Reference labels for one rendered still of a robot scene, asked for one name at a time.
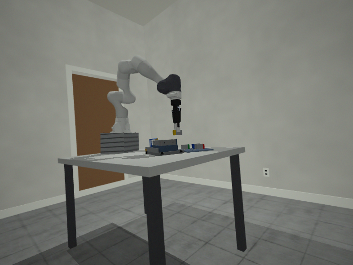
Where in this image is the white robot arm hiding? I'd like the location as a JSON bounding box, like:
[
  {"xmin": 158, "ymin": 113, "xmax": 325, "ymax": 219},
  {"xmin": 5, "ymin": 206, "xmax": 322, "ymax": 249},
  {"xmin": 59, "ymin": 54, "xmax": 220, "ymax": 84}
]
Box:
[{"xmin": 107, "ymin": 55, "xmax": 181, "ymax": 133}]

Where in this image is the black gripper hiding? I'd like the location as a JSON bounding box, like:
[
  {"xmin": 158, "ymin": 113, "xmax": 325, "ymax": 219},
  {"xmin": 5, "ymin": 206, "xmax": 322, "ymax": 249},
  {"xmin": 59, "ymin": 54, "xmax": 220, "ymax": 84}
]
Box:
[{"xmin": 171, "ymin": 99, "xmax": 181, "ymax": 132}]

